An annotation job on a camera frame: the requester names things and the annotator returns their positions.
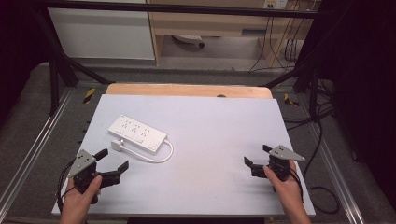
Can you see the person's right hand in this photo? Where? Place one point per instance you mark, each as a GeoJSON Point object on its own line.
{"type": "Point", "coordinates": [286, 191]}

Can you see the wooden board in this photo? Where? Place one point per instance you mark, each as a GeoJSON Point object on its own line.
{"type": "Point", "coordinates": [186, 90]}

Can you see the person's left hand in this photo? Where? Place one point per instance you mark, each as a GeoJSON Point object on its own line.
{"type": "Point", "coordinates": [76, 202]}

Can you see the black curtain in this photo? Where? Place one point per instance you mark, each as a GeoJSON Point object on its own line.
{"type": "Point", "coordinates": [364, 93]}
{"type": "Point", "coordinates": [18, 49]}

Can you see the metal floor rail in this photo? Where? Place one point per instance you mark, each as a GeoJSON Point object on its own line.
{"type": "Point", "coordinates": [337, 177]}
{"type": "Point", "coordinates": [34, 146]}

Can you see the grey power strip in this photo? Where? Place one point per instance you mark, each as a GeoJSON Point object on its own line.
{"type": "Point", "coordinates": [188, 38]}

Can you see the white cabinet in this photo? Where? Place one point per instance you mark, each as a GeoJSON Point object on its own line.
{"type": "Point", "coordinates": [102, 32]}

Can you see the white plug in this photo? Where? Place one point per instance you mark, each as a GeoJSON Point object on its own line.
{"type": "Point", "coordinates": [117, 145]}

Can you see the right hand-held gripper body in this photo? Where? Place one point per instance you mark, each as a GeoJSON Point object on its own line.
{"type": "Point", "coordinates": [280, 166]}

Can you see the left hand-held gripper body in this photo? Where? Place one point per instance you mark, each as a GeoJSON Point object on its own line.
{"type": "Point", "coordinates": [83, 163]}

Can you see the black metal frame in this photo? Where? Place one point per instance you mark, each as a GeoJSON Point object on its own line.
{"type": "Point", "coordinates": [174, 8]}

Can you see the white power strip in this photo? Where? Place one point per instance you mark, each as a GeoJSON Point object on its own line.
{"type": "Point", "coordinates": [137, 133]}

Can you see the white wall socket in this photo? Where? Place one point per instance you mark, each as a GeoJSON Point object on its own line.
{"type": "Point", "coordinates": [275, 3]}

